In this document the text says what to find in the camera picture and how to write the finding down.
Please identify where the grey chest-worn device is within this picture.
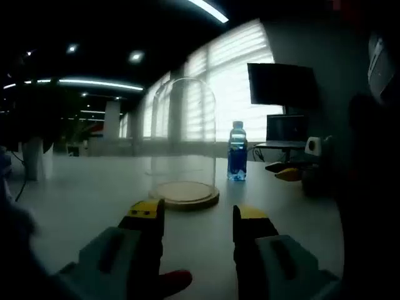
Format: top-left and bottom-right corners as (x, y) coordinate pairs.
(367, 32), (394, 98)

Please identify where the open laptop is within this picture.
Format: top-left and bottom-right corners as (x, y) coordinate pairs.
(254, 114), (309, 149)

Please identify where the window with white blinds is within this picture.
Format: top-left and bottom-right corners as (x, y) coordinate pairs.
(142, 18), (284, 142)

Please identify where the clear glass dome cover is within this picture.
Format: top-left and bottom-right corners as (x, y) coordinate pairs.
(149, 77), (218, 195)

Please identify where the curved ceiling light strip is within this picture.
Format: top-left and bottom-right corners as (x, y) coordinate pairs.
(2, 77), (144, 92)

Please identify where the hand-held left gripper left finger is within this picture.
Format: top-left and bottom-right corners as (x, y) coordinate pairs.
(57, 198), (166, 300)

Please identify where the white pillar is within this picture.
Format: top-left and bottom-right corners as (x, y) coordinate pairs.
(104, 100), (123, 140)

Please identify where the thin dark cable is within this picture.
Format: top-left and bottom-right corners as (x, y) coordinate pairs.
(14, 151), (31, 203)

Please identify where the round wooden base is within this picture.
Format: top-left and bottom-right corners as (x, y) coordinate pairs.
(148, 180), (220, 211)

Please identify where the person's left hand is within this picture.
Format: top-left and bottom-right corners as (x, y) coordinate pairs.
(157, 270), (193, 293)

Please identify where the black laptop cable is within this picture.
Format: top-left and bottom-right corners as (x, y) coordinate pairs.
(252, 146), (267, 163)

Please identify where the blue drink bottle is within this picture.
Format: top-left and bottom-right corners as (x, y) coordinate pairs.
(227, 121), (249, 182)

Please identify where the green potted plant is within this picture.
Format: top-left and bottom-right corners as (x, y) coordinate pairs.
(0, 76), (71, 154)

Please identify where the black monitor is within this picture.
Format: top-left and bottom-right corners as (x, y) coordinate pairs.
(247, 62), (319, 107)

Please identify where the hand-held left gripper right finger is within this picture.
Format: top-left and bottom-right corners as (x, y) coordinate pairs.
(232, 204), (341, 300)

